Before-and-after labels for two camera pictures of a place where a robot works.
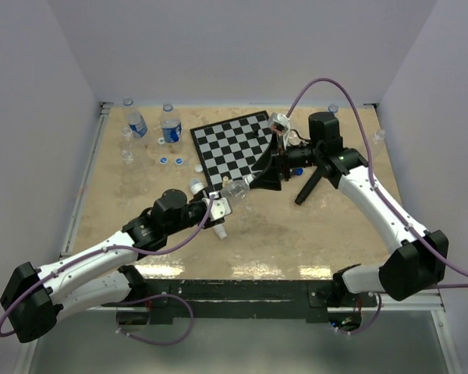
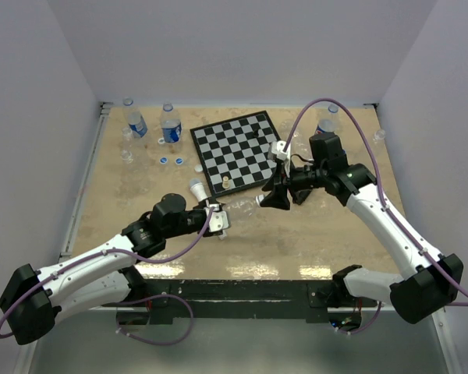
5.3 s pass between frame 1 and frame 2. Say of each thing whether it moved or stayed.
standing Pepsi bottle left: stayed
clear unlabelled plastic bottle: stayed
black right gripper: moved
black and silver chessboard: stayed
